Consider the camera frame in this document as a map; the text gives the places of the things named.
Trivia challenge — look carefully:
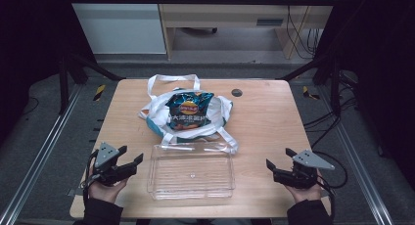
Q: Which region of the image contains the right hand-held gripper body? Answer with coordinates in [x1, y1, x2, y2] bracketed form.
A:
[272, 149, 337, 190]

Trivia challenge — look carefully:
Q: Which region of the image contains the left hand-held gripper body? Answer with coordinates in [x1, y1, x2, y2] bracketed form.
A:
[92, 142, 132, 187]

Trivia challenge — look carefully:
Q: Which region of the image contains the person's right hand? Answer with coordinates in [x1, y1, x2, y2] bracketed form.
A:
[284, 171, 325, 205]

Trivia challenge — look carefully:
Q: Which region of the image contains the person's left hand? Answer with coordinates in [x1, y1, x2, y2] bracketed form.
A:
[86, 175, 129, 205]

